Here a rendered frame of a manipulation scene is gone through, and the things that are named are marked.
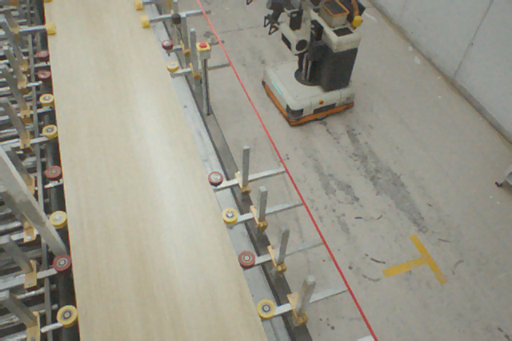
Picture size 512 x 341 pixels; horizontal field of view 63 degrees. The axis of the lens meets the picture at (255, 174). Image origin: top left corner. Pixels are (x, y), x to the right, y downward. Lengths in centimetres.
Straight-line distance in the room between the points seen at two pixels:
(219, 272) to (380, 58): 340
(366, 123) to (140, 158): 228
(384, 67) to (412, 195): 164
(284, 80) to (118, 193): 207
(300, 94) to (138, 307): 238
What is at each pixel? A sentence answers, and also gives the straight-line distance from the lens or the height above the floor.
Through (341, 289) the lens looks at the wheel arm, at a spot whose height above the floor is 82.
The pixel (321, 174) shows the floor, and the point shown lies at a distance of 346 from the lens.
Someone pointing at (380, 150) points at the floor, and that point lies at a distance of 377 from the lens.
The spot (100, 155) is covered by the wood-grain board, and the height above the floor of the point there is 90.
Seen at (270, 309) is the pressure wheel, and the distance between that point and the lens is 187.
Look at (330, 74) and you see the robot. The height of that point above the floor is 50.
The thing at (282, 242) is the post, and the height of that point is 107.
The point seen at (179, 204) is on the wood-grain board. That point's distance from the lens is 214.
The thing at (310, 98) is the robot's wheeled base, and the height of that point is 28.
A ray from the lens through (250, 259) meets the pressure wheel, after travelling 196.
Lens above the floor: 266
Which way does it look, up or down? 52 degrees down
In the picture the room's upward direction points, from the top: 4 degrees clockwise
